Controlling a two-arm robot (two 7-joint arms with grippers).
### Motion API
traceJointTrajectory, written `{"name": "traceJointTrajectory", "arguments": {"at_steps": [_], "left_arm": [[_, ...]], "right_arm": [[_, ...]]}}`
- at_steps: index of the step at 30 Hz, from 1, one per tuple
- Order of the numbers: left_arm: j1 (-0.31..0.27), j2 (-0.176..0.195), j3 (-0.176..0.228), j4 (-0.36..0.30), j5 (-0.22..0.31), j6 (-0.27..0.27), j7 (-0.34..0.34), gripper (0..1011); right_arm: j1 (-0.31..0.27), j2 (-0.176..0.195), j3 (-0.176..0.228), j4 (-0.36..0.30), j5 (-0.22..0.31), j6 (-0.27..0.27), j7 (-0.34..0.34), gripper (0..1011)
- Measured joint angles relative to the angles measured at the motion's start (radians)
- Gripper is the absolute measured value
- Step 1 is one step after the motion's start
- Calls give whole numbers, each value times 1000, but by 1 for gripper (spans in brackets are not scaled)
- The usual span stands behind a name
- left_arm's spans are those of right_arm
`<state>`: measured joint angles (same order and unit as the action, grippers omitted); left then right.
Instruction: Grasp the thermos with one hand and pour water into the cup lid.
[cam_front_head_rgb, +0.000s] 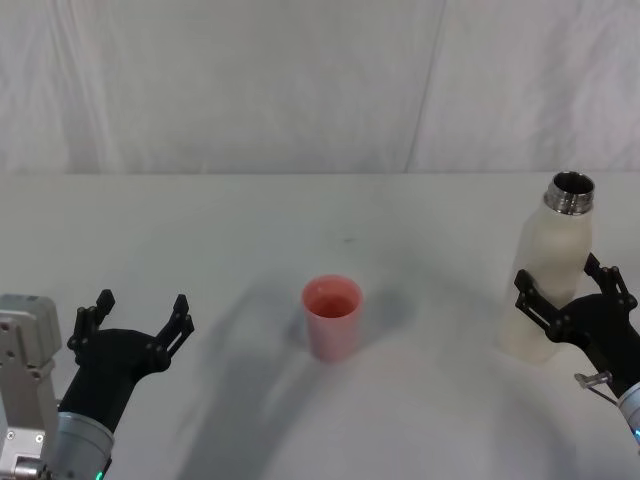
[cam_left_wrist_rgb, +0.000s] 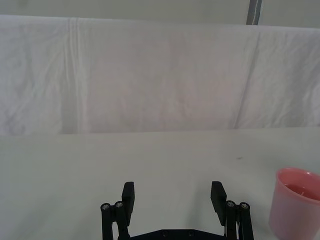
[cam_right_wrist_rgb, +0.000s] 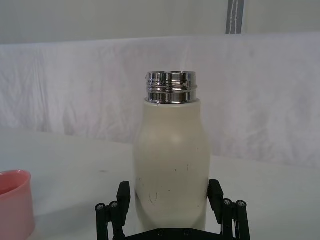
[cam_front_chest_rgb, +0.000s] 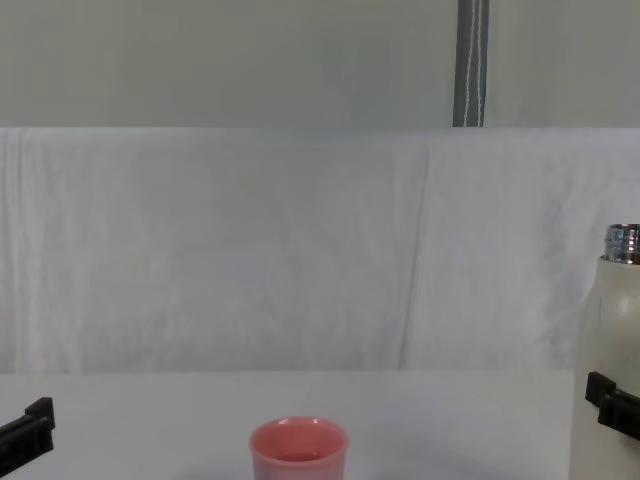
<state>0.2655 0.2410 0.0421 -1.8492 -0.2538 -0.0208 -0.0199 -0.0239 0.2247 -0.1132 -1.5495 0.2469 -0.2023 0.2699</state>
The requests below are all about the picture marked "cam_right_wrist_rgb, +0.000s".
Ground pink cup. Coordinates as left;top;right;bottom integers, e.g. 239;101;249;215
0;169;36;240

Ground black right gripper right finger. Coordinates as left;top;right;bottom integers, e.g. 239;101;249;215
207;179;252;240

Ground grey striped post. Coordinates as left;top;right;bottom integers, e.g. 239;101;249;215
225;0;245;35

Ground cream vacuum bottle steel neck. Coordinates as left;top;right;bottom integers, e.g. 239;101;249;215
132;70;212;232

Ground white curtain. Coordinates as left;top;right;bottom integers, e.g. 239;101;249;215
0;0;230;46
240;0;320;35

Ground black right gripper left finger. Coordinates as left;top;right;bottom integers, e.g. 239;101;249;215
94;180;133;240

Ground white table cloth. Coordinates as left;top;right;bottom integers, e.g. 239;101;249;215
0;32;320;240

